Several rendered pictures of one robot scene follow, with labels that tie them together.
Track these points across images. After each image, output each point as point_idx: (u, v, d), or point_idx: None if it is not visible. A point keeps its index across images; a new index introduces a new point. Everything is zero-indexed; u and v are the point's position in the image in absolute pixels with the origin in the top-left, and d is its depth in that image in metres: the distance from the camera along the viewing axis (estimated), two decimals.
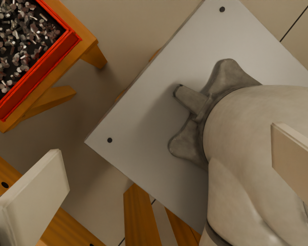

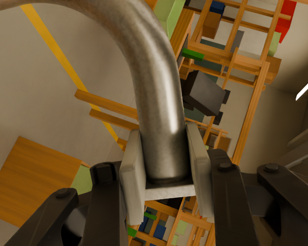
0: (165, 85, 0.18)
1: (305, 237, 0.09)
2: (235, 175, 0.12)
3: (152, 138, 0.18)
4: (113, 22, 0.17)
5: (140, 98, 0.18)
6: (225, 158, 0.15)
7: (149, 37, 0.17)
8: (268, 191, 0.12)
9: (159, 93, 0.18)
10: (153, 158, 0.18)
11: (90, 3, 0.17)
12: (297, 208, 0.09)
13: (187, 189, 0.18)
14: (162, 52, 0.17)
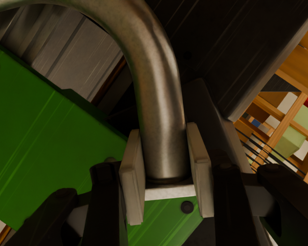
0: (165, 84, 0.18)
1: (305, 237, 0.09)
2: (235, 175, 0.12)
3: (152, 138, 0.18)
4: (114, 22, 0.17)
5: (141, 97, 0.18)
6: (225, 158, 0.15)
7: (149, 37, 0.17)
8: (268, 191, 0.12)
9: (160, 93, 0.18)
10: (153, 158, 0.18)
11: (92, 3, 0.17)
12: (298, 208, 0.09)
13: (186, 189, 0.18)
14: (162, 52, 0.17)
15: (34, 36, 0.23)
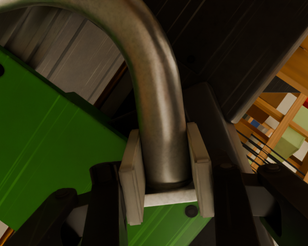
0: (165, 86, 0.17)
1: (305, 237, 0.09)
2: (235, 175, 0.12)
3: (152, 142, 0.18)
4: (114, 23, 0.17)
5: (141, 100, 0.18)
6: (225, 158, 0.15)
7: (150, 38, 0.17)
8: (268, 191, 0.12)
9: (160, 95, 0.17)
10: (153, 162, 0.18)
11: (91, 4, 0.17)
12: (298, 208, 0.09)
13: (188, 194, 0.17)
14: (163, 53, 0.17)
15: (39, 40, 0.23)
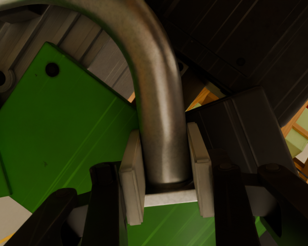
0: (166, 86, 0.17)
1: (305, 237, 0.09)
2: (235, 175, 0.12)
3: (153, 142, 0.18)
4: (115, 22, 0.17)
5: (142, 100, 0.18)
6: (225, 158, 0.15)
7: (151, 38, 0.17)
8: (268, 191, 0.12)
9: (161, 95, 0.17)
10: (154, 162, 0.18)
11: (92, 3, 0.17)
12: (298, 208, 0.09)
13: (188, 194, 0.17)
14: (164, 53, 0.17)
15: (93, 40, 0.22)
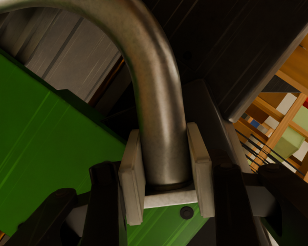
0: (166, 87, 0.17)
1: (306, 237, 0.09)
2: (236, 175, 0.12)
3: (153, 143, 0.18)
4: (114, 24, 0.17)
5: (141, 100, 0.18)
6: (225, 158, 0.15)
7: (151, 39, 0.17)
8: (269, 191, 0.12)
9: (161, 95, 0.17)
10: (154, 163, 0.18)
11: (92, 5, 0.17)
12: (298, 208, 0.09)
13: (189, 195, 0.17)
14: (164, 54, 0.17)
15: (29, 35, 0.22)
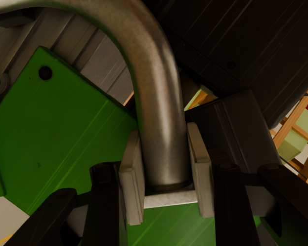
0: (166, 87, 0.17)
1: (305, 237, 0.09)
2: (235, 175, 0.12)
3: (153, 143, 0.18)
4: (114, 24, 0.17)
5: (141, 100, 0.18)
6: (225, 158, 0.15)
7: (150, 39, 0.17)
8: (268, 191, 0.12)
9: (161, 95, 0.17)
10: (154, 163, 0.18)
11: (92, 5, 0.17)
12: (298, 208, 0.09)
13: (189, 195, 0.17)
14: (164, 54, 0.17)
15: (86, 44, 0.23)
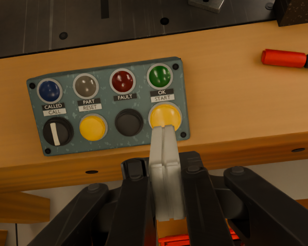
0: None
1: (274, 238, 0.09)
2: (204, 177, 0.12)
3: None
4: None
5: None
6: (197, 161, 0.15)
7: None
8: (235, 194, 0.12)
9: None
10: None
11: None
12: (266, 209, 0.10)
13: None
14: None
15: None
